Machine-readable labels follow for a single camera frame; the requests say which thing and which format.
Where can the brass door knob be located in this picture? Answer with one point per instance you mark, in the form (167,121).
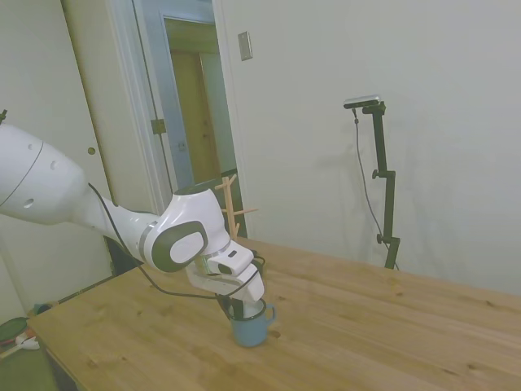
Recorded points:
(92,150)

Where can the metal switch plate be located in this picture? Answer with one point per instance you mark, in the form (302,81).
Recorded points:
(245,45)

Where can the black suitcase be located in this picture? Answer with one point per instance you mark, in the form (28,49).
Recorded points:
(122,260)

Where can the dark green round object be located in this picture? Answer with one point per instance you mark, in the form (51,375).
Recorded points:
(12,328)

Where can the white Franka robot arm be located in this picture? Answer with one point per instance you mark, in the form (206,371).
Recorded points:
(40,183)

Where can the black camera stand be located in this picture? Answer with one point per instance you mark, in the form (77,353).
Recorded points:
(390,212)
(357,142)

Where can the wooden interior door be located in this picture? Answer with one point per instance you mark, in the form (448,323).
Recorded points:
(191,122)

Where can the small white object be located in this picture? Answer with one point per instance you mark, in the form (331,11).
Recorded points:
(27,343)

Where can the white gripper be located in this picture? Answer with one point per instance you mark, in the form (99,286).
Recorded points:
(252,287)

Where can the wooden mug tree black base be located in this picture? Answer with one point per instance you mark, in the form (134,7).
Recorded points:
(231,212)

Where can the grey exterior camera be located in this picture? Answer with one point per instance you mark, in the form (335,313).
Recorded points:
(362,101)

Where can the blue enamel mug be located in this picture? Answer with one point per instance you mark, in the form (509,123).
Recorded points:
(248,332)

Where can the brass door hinge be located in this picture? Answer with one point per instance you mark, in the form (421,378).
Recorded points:
(158,126)

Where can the white door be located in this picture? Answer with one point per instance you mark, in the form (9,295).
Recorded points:
(102,81)

